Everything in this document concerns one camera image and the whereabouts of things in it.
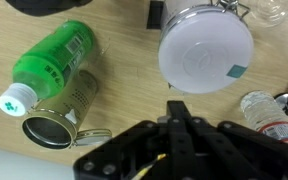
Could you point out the white clip-top jar container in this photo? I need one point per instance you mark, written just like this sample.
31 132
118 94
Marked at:
205 45

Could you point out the glass carafe with black collar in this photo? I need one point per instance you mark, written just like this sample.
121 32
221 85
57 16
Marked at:
266 13

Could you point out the gold metal tin can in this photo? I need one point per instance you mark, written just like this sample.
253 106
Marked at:
55 123

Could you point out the clear plastic water bottle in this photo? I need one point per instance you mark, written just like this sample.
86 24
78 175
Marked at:
264 115

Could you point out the black thermos flask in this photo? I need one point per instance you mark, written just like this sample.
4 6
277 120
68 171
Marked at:
45 7

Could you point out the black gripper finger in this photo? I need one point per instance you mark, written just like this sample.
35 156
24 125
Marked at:
180 146

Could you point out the green tea bottle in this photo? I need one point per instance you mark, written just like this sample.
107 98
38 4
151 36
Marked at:
44 70

